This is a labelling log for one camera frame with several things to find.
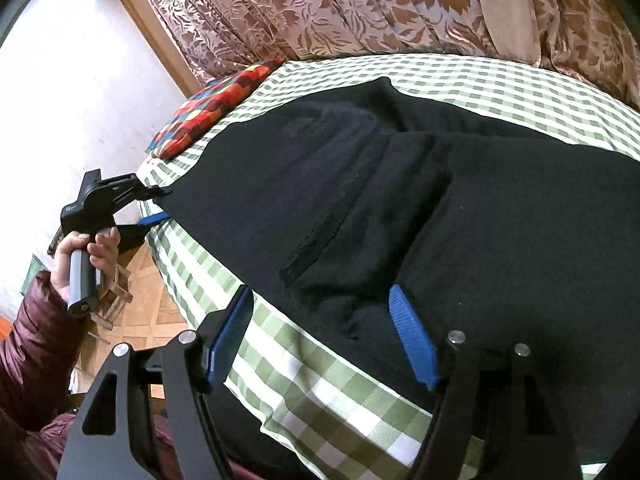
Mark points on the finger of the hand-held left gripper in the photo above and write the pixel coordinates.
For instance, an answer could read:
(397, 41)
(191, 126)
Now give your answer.
(152, 220)
(150, 191)

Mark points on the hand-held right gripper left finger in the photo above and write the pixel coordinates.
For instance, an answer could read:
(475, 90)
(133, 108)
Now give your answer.
(230, 330)

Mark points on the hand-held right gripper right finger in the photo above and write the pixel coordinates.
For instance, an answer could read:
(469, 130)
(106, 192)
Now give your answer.
(412, 335)

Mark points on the black pants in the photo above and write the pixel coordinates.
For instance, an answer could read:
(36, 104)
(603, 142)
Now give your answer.
(350, 185)

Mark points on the person's left forearm maroon sleeve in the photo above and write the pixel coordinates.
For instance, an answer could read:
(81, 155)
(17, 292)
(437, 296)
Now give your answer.
(35, 340)

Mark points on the person's left hand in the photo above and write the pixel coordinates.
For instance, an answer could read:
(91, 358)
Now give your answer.
(102, 250)

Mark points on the wooden stool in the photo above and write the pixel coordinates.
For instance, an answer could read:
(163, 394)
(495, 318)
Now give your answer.
(117, 295)

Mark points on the green checked bedsheet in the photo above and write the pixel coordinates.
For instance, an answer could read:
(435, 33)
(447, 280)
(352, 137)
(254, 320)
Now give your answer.
(310, 360)

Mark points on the green framed panel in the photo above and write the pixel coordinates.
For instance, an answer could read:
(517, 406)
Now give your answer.
(40, 272)

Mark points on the colourful checked pillow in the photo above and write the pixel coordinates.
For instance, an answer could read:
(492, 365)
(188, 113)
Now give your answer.
(210, 105)

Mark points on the person's maroon jacket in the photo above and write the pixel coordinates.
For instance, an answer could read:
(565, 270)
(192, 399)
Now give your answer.
(165, 435)

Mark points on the brown floral curtain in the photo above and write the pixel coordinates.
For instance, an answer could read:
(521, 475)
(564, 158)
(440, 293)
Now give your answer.
(300, 10)

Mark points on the beige curtain band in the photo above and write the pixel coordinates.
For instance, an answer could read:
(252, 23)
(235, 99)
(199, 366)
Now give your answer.
(505, 10)

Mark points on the wooden window frame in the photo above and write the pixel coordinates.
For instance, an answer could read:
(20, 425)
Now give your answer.
(150, 30)

